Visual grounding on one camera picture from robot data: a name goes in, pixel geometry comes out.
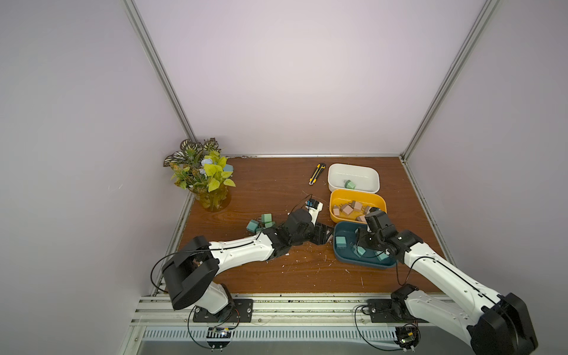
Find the dark teal storage box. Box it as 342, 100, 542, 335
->
333, 222, 396, 269

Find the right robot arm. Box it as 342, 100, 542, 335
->
356, 208, 538, 354

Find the yellow storage box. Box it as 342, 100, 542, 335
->
329, 189, 388, 223

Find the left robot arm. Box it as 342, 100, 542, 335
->
161, 209, 333, 314

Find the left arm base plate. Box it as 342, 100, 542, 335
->
192, 299, 254, 323

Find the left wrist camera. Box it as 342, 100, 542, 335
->
306, 198, 324, 225

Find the artificial plant in amber vase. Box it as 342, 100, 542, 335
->
163, 138, 235, 212

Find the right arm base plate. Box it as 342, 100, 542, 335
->
362, 299, 425, 323

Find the white storage box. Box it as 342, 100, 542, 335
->
328, 164, 380, 193

